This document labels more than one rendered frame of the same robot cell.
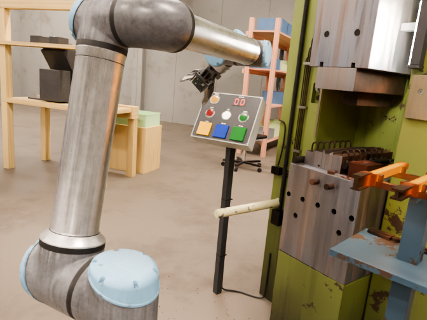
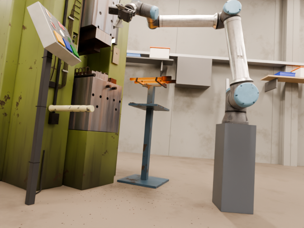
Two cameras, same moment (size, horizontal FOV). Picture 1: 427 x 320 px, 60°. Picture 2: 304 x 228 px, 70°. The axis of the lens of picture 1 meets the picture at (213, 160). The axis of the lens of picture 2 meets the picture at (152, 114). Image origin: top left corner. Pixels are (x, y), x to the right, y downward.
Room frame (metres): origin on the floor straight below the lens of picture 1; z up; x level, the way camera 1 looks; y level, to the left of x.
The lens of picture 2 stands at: (1.89, 1.45, 0.49)
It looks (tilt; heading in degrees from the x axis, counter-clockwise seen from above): 5 degrees up; 249
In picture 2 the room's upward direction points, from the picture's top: 4 degrees clockwise
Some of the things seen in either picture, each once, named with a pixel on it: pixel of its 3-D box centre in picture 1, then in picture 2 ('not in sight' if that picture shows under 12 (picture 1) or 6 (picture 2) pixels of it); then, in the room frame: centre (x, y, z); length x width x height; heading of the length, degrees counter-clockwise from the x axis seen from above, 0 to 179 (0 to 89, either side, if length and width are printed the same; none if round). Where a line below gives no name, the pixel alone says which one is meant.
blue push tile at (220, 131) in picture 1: (220, 131); (67, 45); (1.94, -0.03, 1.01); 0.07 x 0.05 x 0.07; 62
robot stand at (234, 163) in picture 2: not in sight; (233, 165); (0.73, 0.17, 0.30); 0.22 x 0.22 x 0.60; 68
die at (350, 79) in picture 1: (361, 81); (87, 40); (1.79, -0.66, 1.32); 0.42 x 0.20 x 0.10; 127
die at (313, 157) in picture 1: (349, 157); (83, 77); (1.79, -0.66, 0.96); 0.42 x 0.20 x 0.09; 127
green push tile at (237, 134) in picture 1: (238, 134); (74, 51); (1.90, -0.12, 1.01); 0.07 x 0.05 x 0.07; 62
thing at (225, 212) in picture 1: (249, 207); (70, 108); (1.88, -0.21, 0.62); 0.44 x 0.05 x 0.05; 127
